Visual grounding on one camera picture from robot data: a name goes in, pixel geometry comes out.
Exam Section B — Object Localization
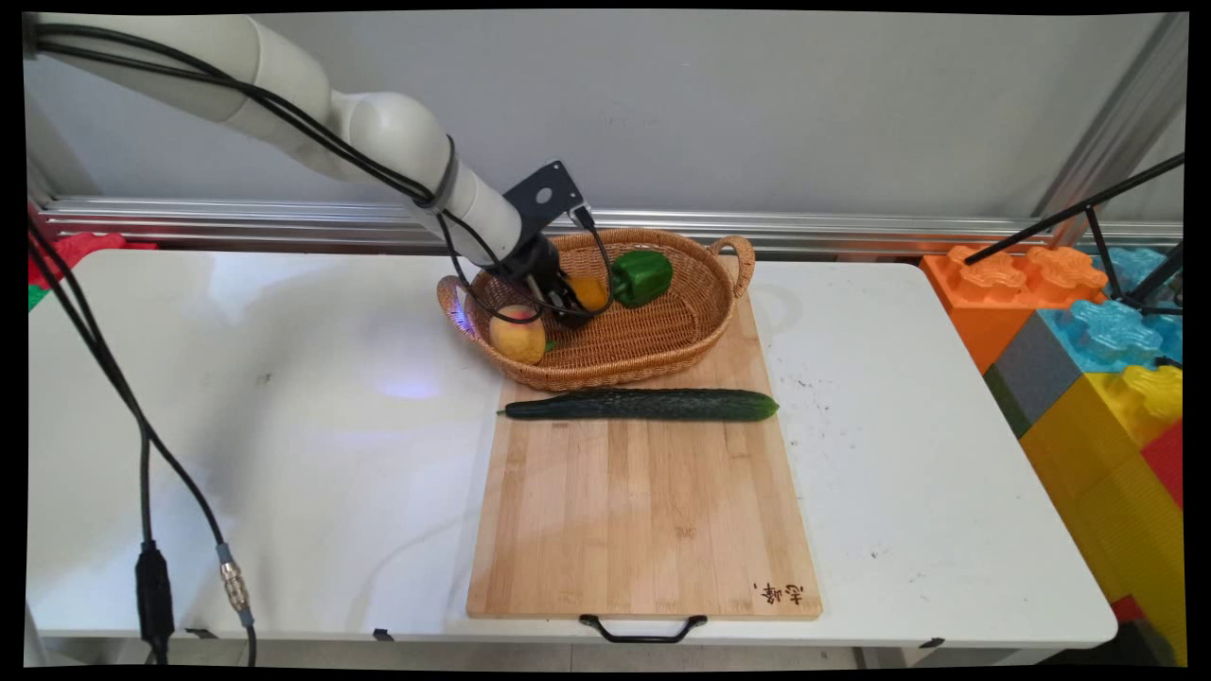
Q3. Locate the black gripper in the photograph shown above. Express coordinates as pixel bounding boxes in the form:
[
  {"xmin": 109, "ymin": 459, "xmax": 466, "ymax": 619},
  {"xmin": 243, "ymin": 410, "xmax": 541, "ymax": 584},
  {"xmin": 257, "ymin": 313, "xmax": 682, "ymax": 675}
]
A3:
[{"xmin": 500, "ymin": 234, "xmax": 595, "ymax": 330}]

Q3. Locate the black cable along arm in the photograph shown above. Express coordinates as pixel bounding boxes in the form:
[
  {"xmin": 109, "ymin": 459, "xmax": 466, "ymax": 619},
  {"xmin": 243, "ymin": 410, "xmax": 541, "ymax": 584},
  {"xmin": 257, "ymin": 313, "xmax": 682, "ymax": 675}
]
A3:
[{"xmin": 28, "ymin": 23, "xmax": 457, "ymax": 211}]

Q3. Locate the aluminium frame rail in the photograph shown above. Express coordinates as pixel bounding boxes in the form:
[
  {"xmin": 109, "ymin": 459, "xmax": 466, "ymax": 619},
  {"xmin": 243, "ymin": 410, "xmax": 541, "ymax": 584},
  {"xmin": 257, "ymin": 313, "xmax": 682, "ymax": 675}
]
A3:
[{"xmin": 36, "ymin": 196, "xmax": 1185, "ymax": 258}]

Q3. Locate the black cable with metal connector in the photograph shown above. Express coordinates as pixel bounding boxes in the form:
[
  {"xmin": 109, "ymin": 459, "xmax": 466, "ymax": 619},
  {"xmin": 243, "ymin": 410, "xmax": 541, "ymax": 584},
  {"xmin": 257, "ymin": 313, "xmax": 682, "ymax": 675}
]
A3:
[{"xmin": 26, "ymin": 213, "xmax": 259, "ymax": 668}]

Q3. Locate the dark green cucumber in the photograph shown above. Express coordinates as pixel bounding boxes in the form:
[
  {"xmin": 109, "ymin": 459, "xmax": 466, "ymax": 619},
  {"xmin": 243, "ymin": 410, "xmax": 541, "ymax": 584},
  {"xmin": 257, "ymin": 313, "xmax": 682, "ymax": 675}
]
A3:
[{"xmin": 498, "ymin": 388, "xmax": 781, "ymax": 424}]

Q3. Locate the woven wicker basket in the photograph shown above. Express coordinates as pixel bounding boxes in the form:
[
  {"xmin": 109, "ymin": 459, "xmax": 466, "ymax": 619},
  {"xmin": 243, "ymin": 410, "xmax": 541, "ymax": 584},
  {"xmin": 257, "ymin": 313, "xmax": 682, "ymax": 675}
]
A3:
[{"xmin": 436, "ymin": 227, "xmax": 757, "ymax": 393}]

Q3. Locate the yellow mango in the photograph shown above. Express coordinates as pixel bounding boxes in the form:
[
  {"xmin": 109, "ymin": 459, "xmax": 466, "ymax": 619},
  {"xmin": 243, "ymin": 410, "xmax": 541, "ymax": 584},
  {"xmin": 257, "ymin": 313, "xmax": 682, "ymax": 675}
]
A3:
[{"xmin": 488, "ymin": 304, "xmax": 548, "ymax": 366}]

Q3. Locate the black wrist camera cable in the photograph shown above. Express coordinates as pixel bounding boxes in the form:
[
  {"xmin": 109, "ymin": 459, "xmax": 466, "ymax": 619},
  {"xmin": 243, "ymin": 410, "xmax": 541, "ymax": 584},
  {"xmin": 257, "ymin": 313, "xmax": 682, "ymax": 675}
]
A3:
[{"xmin": 435, "ymin": 204, "xmax": 618, "ymax": 325}]

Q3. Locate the green bell pepper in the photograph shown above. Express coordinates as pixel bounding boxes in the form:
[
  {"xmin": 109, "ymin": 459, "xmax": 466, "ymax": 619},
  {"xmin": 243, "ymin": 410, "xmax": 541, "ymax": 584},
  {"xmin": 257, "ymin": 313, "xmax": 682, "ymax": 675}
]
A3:
[{"xmin": 609, "ymin": 249, "xmax": 676, "ymax": 309}]

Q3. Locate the aluminium frame post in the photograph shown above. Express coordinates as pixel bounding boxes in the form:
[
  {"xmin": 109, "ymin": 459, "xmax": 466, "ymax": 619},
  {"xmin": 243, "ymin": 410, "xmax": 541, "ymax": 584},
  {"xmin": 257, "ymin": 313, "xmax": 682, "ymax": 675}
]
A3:
[{"xmin": 1034, "ymin": 13, "xmax": 1189, "ymax": 249}]

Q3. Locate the grey foam building block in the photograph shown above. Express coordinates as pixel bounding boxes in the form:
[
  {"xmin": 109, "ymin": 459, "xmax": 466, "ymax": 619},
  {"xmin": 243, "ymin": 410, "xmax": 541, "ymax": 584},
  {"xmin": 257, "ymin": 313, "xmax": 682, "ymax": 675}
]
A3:
[{"xmin": 983, "ymin": 310, "xmax": 1085, "ymax": 440}]

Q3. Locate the red foam mat piece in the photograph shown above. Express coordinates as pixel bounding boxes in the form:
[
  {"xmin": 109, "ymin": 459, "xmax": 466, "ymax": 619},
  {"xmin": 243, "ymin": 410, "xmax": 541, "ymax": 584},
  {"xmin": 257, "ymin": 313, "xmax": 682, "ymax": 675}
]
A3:
[{"xmin": 27, "ymin": 231, "xmax": 158, "ymax": 291}]

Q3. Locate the blue foam building block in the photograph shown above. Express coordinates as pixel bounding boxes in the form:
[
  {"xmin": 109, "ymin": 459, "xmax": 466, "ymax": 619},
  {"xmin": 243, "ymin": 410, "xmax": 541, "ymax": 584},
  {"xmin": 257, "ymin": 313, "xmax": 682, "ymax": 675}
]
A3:
[{"xmin": 1035, "ymin": 247, "xmax": 1185, "ymax": 375}]

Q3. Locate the red foam building block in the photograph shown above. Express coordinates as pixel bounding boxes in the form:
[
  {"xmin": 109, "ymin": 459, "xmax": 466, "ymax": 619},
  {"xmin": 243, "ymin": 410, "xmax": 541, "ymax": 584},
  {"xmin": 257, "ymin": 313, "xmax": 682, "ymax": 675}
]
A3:
[{"xmin": 1139, "ymin": 419, "xmax": 1185, "ymax": 513}]

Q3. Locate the orange foam building block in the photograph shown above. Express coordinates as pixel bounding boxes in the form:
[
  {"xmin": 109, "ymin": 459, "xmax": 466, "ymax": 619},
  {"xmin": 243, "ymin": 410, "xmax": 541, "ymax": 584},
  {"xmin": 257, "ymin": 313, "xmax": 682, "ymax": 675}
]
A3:
[{"xmin": 920, "ymin": 244, "xmax": 1110, "ymax": 375}]

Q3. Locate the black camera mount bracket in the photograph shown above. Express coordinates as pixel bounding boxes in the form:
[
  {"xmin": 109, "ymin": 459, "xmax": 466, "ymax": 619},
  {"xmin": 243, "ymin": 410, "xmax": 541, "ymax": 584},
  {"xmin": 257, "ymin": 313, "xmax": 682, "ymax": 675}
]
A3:
[{"xmin": 502, "ymin": 160, "xmax": 587, "ymax": 238}]

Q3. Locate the black cable with box connector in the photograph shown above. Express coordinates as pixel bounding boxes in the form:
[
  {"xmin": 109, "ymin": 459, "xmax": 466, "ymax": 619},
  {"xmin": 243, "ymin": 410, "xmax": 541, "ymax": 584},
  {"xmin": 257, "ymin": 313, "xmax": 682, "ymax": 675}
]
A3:
[{"xmin": 26, "ymin": 222, "xmax": 178, "ymax": 666}]

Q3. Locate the bamboo cutting board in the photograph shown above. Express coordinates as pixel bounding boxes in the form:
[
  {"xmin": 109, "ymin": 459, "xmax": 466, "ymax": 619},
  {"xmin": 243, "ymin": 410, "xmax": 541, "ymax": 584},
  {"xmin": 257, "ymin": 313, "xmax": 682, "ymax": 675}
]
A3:
[{"xmin": 465, "ymin": 284, "xmax": 824, "ymax": 645}]

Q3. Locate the black tripod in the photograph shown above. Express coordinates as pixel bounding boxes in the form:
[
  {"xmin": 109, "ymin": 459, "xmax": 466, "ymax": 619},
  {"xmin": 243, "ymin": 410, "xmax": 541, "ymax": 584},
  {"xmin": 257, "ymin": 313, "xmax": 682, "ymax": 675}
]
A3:
[{"xmin": 964, "ymin": 151, "xmax": 1186, "ymax": 318}]

